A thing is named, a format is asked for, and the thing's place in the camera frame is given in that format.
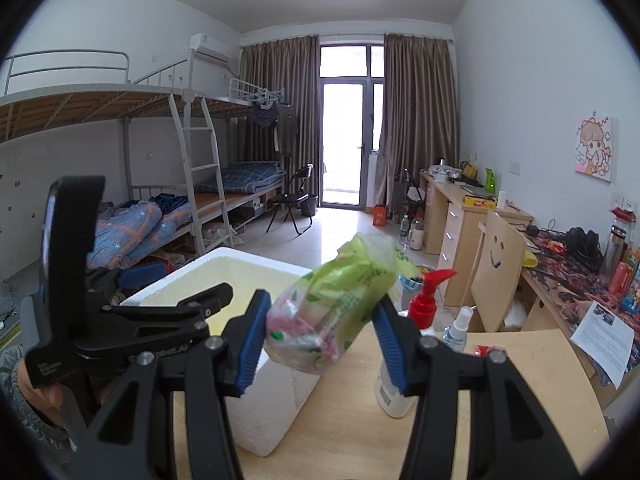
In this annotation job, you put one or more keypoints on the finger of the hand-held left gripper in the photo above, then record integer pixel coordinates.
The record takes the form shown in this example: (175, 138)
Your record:
(142, 273)
(200, 302)

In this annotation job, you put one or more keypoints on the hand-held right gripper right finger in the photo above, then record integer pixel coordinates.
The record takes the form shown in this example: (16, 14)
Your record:
(387, 345)

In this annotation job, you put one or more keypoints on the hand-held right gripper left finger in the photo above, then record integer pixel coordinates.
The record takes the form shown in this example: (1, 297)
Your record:
(252, 340)

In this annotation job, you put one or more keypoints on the green tissue packet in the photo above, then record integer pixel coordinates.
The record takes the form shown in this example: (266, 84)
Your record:
(330, 300)

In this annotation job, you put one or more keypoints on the white foam box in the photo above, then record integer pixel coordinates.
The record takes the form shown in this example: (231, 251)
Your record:
(280, 410)

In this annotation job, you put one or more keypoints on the person's left forearm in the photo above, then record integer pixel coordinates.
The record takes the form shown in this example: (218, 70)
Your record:
(15, 395)

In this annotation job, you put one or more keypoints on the person's left hand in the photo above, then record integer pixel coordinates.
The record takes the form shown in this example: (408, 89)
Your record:
(47, 402)

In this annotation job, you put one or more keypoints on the blue orange patterned quilt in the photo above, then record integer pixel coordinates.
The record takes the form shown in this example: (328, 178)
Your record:
(130, 230)

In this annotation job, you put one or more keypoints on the white bottle red pump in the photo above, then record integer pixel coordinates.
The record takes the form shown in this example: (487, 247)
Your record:
(425, 305)

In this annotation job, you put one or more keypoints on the clear spray bottle blue liquid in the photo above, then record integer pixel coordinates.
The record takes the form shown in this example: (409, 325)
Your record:
(456, 335)

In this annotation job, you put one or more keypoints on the blue white bowl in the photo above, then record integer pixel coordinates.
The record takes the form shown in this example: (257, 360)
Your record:
(415, 280)

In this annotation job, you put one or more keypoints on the red snack packet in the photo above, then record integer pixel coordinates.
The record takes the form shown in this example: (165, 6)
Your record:
(481, 350)

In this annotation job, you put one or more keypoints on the clear plastic bottle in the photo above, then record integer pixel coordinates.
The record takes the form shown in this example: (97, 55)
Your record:
(404, 232)
(417, 232)

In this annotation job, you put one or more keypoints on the wooden chair smiley face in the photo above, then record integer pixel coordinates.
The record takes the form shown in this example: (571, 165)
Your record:
(495, 280)

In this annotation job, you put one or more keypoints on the orange bag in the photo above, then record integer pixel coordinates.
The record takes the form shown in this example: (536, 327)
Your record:
(380, 215)

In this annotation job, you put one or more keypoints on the blue plaid bedding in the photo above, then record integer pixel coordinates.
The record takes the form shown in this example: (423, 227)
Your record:
(245, 176)

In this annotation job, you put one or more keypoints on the wooden desk with drawers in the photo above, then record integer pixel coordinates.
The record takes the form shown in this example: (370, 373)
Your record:
(460, 230)

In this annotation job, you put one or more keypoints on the black bin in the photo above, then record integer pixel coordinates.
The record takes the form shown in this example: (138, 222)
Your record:
(310, 205)

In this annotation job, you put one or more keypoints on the metal bunk bed with ladder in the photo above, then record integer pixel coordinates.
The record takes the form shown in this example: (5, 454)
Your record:
(75, 100)

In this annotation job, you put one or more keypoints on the black folding chair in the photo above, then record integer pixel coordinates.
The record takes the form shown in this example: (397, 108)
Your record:
(300, 176)

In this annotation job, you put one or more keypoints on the yellow bowl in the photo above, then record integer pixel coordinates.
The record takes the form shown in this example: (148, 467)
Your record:
(530, 258)

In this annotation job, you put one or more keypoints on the yellow flat box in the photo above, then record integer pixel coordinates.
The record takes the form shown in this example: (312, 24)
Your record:
(479, 201)

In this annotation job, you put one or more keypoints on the printed desk mat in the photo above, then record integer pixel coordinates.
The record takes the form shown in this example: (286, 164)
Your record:
(560, 280)

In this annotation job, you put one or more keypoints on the white cup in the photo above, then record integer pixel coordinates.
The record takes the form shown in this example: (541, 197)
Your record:
(501, 199)

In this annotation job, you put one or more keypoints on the dark hanging garment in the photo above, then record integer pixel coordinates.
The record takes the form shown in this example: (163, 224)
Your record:
(265, 115)

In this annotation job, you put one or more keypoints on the glass balcony door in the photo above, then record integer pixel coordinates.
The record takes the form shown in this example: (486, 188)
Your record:
(342, 135)

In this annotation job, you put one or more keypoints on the printed paper sheet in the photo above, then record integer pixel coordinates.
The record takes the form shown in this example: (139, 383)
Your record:
(602, 332)

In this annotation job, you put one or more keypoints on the black headphones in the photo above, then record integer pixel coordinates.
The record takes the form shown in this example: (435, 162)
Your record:
(582, 245)

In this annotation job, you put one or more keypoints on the white air conditioner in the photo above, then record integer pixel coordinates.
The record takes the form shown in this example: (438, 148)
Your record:
(210, 47)

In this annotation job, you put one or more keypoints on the brown curtain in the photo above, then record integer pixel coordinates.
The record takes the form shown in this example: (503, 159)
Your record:
(420, 110)
(295, 75)

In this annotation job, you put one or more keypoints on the orange small bottle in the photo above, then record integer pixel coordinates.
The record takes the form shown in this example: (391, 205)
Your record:
(619, 279)

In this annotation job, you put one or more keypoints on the steel thermos bottle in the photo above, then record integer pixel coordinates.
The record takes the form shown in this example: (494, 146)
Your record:
(612, 255)

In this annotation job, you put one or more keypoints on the row of colourful bottles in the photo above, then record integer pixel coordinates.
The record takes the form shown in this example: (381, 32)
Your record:
(632, 300)

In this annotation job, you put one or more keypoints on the clear packet red top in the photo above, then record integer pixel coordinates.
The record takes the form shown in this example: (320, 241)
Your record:
(624, 208)

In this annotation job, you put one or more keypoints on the cartoon wall poster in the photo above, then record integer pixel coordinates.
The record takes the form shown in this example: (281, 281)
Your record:
(595, 150)

